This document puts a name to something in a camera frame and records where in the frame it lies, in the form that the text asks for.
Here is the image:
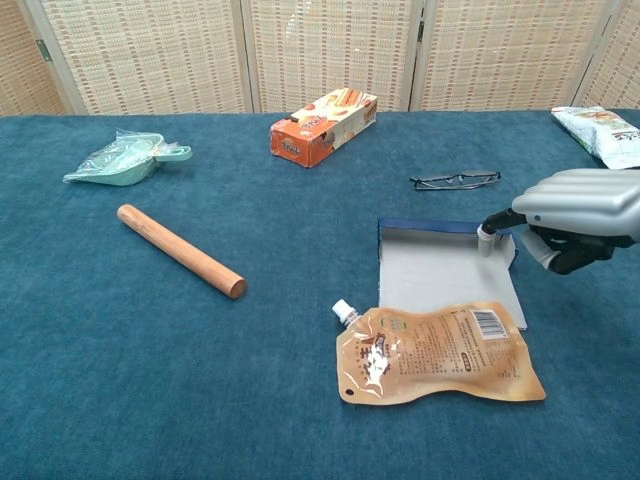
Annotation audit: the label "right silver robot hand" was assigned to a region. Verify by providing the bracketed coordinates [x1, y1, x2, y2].
[477, 168, 640, 276]

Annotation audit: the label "black eyeglasses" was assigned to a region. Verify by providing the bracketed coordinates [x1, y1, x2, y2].
[409, 169, 503, 192]

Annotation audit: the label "blue box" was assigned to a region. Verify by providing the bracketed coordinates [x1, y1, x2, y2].
[376, 218, 529, 332]

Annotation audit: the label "orange biscuit box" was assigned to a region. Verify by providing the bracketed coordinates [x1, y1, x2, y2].
[269, 87, 379, 170]

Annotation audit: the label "white snack bag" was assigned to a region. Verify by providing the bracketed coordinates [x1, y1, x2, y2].
[550, 105, 640, 170]

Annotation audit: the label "tan spout pouch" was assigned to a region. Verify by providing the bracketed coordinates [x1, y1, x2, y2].
[330, 298, 548, 406]

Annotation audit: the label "wooden rolling pin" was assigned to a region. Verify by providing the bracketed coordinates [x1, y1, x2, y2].
[116, 203, 248, 301]

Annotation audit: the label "bamboo folding screen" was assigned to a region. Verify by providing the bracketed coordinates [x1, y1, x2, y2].
[0, 0, 640, 118]

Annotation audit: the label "green dustpan in plastic bag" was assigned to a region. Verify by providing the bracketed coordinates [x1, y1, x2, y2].
[62, 128, 194, 188]

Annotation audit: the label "blue table cloth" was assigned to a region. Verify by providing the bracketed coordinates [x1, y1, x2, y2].
[0, 108, 640, 480]

